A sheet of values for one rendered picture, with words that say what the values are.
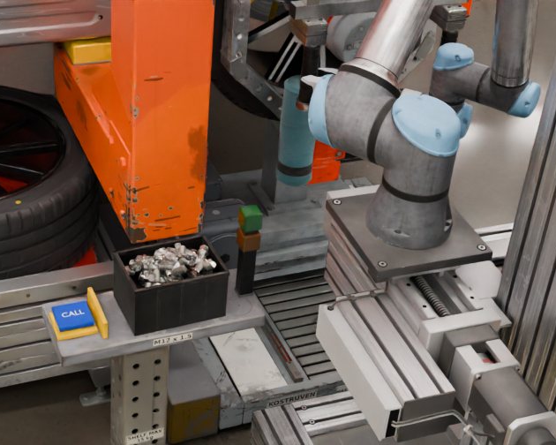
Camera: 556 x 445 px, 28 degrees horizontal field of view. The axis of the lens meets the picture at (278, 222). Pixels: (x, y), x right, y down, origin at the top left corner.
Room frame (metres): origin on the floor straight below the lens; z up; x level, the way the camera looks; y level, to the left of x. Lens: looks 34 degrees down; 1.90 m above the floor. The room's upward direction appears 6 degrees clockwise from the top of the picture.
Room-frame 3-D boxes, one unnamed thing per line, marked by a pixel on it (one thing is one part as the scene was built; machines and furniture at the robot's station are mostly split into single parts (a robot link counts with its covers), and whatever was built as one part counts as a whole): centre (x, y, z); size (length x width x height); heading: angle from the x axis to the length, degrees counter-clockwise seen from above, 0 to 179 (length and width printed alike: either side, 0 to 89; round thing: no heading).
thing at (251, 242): (1.85, 0.06, 0.59); 0.04 x 0.04 x 0.04; 26
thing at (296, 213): (2.59, -0.01, 0.32); 0.40 x 0.30 x 0.28; 116
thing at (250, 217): (1.85, 0.06, 0.64); 0.04 x 0.04 x 0.04; 26
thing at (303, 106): (2.15, -0.03, 0.83); 0.04 x 0.04 x 0.16
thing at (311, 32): (2.17, -0.02, 0.93); 0.09 x 0.05 x 0.05; 26
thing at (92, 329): (1.69, 0.39, 0.45); 0.08 x 0.08 x 0.01; 26
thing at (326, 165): (2.47, -0.07, 0.48); 0.16 x 0.12 x 0.17; 26
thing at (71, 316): (1.69, 0.39, 0.47); 0.07 x 0.07 x 0.02; 26
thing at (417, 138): (1.63, -0.22, 0.98); 0.13 x 0.12 x 0.14; 61
